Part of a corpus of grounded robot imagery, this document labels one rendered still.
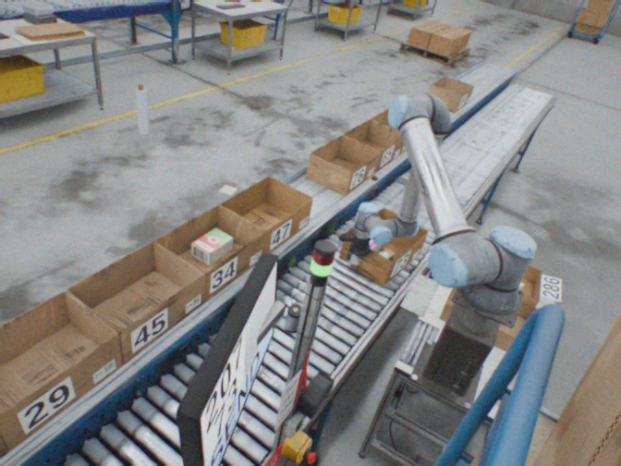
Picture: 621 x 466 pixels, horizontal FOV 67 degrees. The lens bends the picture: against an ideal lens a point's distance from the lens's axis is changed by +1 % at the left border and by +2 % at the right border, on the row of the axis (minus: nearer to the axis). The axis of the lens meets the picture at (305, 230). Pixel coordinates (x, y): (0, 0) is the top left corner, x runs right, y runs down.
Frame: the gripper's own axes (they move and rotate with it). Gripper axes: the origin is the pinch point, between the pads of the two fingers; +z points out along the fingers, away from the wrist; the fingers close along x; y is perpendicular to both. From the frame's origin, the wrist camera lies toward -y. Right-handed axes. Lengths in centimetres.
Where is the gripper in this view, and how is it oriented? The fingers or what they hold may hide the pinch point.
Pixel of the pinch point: (349, 263)
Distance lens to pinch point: 239.1
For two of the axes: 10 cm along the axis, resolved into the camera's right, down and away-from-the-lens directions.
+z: -1.5, 7.9, 6.0
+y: 8.2, 4.4, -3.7
